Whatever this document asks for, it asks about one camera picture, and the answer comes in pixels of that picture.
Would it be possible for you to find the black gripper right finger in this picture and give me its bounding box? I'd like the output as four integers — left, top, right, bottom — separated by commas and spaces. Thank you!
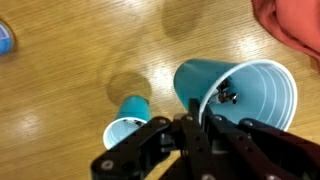
203, 113, 320, 180

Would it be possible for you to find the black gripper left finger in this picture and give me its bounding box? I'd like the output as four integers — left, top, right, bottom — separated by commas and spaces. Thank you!
90, 98, 209, 180

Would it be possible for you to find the large blue plastic cup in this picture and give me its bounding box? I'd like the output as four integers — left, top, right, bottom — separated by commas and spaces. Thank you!
173, 58, 299, 132

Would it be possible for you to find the small blue plastic cup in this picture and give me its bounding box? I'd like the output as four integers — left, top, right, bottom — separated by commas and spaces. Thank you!
102, 95, 152, 150

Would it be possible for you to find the wrapped sweet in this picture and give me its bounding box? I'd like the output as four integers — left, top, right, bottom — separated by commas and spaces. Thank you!
124, 118, 145, 127
216, 79, 232, 93
218, 92, 238, 105

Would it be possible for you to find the orange cloth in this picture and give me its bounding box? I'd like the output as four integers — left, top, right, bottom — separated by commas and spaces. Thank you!
251, 0, 320, 68

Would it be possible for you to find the blue cylindrical snack can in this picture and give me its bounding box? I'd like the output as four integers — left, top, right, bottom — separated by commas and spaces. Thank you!
0, 19, 17, 57

